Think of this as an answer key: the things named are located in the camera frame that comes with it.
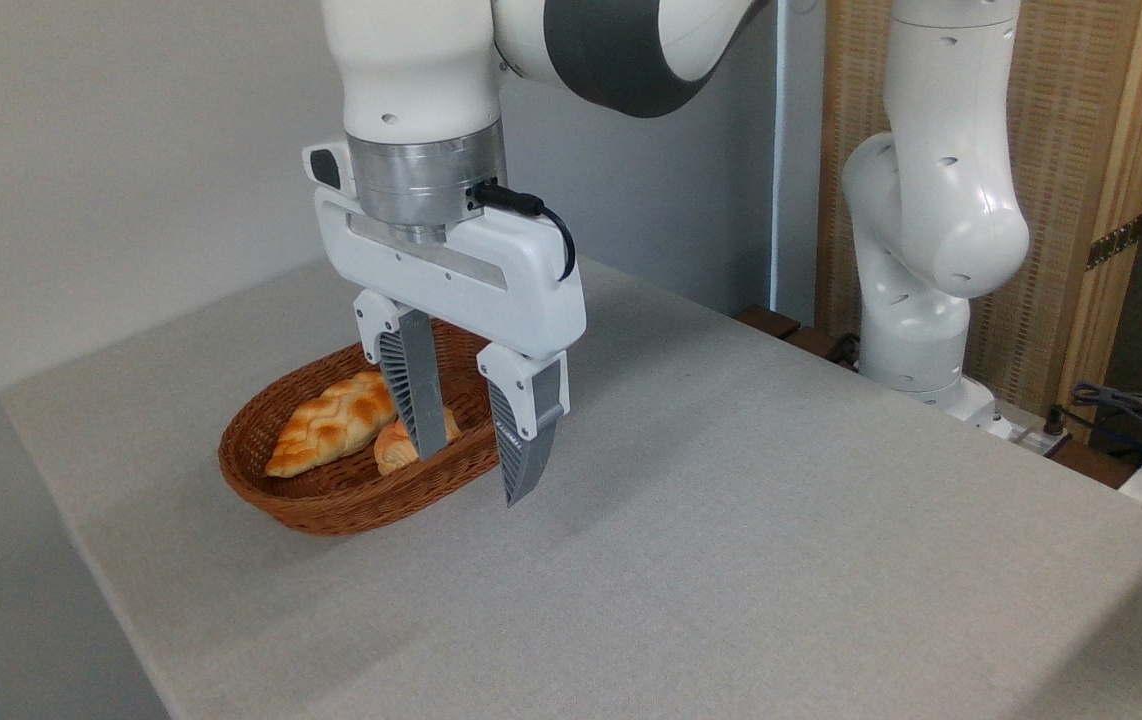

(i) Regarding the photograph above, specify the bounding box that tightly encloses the bundle of dark cables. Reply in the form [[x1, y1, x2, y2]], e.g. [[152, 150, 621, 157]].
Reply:
[[1069, 382, 1142, 456]]

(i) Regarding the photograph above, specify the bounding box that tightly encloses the long braided bread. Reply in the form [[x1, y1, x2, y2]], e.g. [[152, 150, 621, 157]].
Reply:
[[265, 372, 398, 478]]

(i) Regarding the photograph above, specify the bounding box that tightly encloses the black screen hinge bracket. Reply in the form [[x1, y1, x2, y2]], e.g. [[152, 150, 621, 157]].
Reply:
[[1086, 213, 1142, 271]]

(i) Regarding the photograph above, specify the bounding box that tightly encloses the white vertical conduit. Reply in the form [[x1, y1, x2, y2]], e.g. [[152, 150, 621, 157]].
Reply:
[[769, 0, 793, 311]]

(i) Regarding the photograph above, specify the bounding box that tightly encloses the wooden woven folding screen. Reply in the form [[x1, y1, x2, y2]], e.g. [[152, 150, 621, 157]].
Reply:
[[816, 0, 1142, 441]]

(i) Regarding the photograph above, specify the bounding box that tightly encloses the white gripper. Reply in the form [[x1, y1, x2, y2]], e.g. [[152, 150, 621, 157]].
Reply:
[[303, 140, 588, 508]]

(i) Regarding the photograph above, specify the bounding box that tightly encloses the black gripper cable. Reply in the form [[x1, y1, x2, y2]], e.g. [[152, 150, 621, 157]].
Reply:
[[471, 182, 578, 283]]

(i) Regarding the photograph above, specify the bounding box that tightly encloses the brown wicker basket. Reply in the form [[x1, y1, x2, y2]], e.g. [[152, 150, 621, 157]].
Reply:
[[219, 318, 508, 537]]

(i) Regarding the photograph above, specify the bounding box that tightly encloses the small round bread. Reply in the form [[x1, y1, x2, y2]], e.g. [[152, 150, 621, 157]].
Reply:
[[374, 408, 462, 476]]

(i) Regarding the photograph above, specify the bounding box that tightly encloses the dark wooden base board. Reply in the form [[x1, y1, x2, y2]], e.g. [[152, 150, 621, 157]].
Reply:
[[734, 305, 862, 373]]

